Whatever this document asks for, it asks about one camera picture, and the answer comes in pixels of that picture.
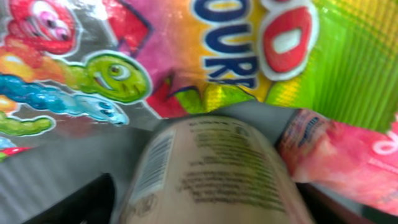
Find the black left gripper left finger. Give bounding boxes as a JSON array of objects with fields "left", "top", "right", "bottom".
[{"left": 24, "top": 173, "right": 116, "bottom": 224}]

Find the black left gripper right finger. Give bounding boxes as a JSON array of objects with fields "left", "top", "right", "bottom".
[{"left": 296, "top": 184, "right": 373, "bottom": 224}]

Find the pink tissue pack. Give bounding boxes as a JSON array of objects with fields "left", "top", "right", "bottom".
[{"left": 277, "top": 110, "right": 397, "bottom": 215}]

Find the green lid jar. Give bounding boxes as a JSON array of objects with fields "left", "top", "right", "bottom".
[{"left": 119, "top": 116, "right": 314, "bottom": 224}]

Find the Haribo gummy worms bag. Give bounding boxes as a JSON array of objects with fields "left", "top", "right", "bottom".
[{"left": 1, "top": 0, "right": 397, "bottom": 159}]

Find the grey plastic mesh basket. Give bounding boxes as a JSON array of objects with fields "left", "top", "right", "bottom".
[{"left": 1, "top": 101, "right": 397, "bottom": 223}]

